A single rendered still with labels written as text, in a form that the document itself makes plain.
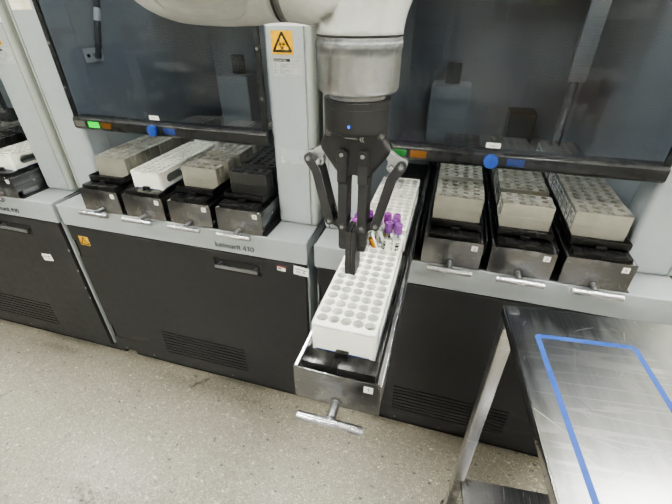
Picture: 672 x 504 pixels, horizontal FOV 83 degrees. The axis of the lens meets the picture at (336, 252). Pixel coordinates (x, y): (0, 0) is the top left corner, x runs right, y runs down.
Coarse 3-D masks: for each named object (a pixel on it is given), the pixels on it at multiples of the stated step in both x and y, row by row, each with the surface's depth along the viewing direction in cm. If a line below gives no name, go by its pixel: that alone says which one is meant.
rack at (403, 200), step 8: (384, 176) 105; (400, 184) 101; (408, 184) 101; (416, 184) 101; (376, 192) 96; (400, 192) 96; (408, 192) 96; (416, 192) 96; (376, 200) 93; (392, 200) 94; (400, 200) 93; (408, 200) 93; (416, 200) 101; (392, 208) 89; (400, 208) 89; (408, 208) 90; (392, 216) 85; (408, 216) 85; (408, 224) 83; (408, 232) 88
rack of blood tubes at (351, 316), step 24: (360, 264) 70; (384, 264) 69; (336, 288) 65; (360, 288) 64; (384, 288) 64; (336, 312) 60; (360, 312) 59; (384, 312) 60; (312, 336) 58; (336, 336) 56; (360, 336) 55
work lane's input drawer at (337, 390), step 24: (408, 240) 86; (408, 264) 80; (384, 336) 61; (312, 360) 57; (336, 360) 57; (360, 360) 57; (384, 360) 58; (312, 384) 58; (336, 384) 57; (360, 384) 55; (384, 384) 59; (336, 408) 57; (360, 408) 58; (360, 432) 54
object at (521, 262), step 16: (496, 240) 88; (512, 240) 86; (528, 240) 86; (544, 240) 88; (496, 256) 87; (512, 256) 86; (528, 256) 85; (544, 256) 84; (496, 272) 89; (512, 272) 88; (528, 272) 87; (544, 272) 86
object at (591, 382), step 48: (528, 336) 60; (576, 336) 60; (624, 336) 60; (480, 384) 78; (528, 384) 53; (576, 384) 53; (624, 384) 53; (480, 432) 83; (576, 432) 47; (624, 432) 47; (576, 480) 42; (624, 480) 42
